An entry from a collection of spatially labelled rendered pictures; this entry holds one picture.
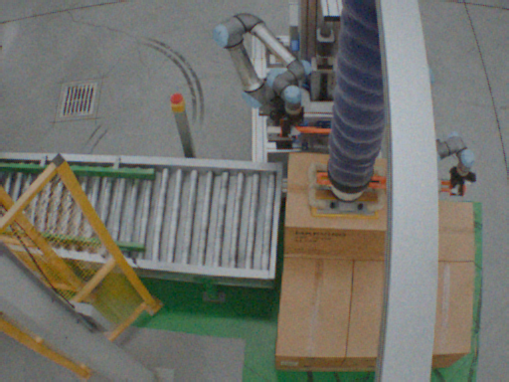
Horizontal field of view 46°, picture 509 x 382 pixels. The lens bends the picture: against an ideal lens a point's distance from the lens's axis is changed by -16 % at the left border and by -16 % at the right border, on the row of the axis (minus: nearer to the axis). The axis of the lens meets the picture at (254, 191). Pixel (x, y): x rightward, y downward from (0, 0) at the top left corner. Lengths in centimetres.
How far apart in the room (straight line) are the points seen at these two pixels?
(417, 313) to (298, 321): 258
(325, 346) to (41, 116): 290
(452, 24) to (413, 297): 460
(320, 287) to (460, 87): 221
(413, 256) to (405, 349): 19
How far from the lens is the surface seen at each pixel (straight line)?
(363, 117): 260
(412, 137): 136
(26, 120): 534
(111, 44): 550
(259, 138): 454
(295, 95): 314
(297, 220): 339
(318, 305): 381
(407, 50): 149
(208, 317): 437
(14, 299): 197
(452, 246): 403
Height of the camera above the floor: 422
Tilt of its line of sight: 66 degrees down
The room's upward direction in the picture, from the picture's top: 6 degrees counter-clockwise
